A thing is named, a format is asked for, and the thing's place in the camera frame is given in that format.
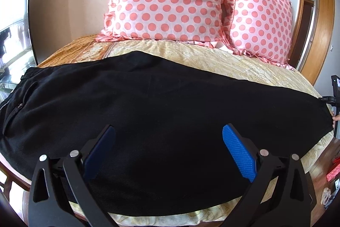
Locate black pants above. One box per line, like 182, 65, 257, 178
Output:
0, 50, 336, 217

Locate metal door rail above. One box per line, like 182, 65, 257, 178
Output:
296, 0, 320, 72

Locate red box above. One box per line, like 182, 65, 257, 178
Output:
326, 163, 340, 182

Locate small pink polka dot pillow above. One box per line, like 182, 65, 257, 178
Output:
222, 0, 296, 71

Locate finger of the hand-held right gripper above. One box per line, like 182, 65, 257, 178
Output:
318, 95, 337, 108

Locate wooden bed frame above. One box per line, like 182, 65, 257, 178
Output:
0, 155, 36, 191

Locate glass television stand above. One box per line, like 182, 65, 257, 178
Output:
0, 67, 28, 100

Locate clear plastic wrapper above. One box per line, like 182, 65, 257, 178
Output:
321, 188, 334, 209

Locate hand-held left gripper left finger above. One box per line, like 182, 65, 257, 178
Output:
27, 124, 116, 227

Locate wooden door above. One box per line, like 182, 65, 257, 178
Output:
301, 0, 336, 86

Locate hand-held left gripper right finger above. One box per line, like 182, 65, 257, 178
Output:
222, 123, 318, 227

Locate flat screen television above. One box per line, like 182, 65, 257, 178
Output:
0, 0, 36, 76

